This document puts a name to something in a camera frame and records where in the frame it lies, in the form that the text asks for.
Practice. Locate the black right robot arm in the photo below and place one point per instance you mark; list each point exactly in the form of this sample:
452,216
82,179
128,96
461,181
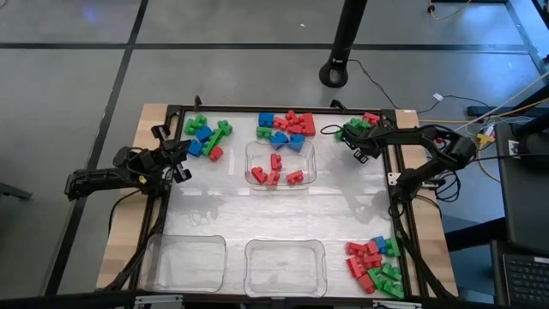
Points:
454,148

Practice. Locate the long green building block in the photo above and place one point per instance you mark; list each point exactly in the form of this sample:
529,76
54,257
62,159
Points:
212,142

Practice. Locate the black furniture foot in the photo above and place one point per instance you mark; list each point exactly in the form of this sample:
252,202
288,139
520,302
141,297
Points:
13,191

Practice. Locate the yellow plug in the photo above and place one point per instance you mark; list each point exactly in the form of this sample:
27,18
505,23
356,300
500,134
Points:
484,138

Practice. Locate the white floor tag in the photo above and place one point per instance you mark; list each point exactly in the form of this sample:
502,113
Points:
438,97

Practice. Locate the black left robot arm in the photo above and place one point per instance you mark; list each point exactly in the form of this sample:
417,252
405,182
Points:
98,178

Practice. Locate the large red building block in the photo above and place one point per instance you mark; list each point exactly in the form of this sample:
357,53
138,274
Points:
307,124

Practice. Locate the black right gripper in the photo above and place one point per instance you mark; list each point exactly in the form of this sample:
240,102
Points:
364,138

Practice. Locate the white plastic table cover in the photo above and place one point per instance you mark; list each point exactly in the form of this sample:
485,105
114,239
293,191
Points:
214,206

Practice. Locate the black laptop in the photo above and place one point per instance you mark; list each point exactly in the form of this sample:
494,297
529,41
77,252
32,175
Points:
527,279

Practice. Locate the black computer case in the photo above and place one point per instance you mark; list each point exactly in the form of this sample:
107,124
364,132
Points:
523,193

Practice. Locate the black metal table frame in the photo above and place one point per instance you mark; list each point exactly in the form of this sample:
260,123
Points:
236,108

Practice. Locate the blue toy building block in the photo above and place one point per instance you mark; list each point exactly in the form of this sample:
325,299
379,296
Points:
266,119
279,140
195,148
297,143
204,133
379,244

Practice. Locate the red toy building block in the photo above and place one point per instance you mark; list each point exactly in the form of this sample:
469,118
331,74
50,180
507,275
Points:
357,249
273,178
280,123
366,283
372,261
294,129
295,177
372,118
276,162
292,116
356,267
372,247
215,153
259,175

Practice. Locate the clear plastic bin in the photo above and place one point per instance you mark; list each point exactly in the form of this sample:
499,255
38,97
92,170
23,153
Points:
285,268
184,264
257,150

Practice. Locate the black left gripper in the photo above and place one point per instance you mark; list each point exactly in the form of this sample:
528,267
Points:
173,154

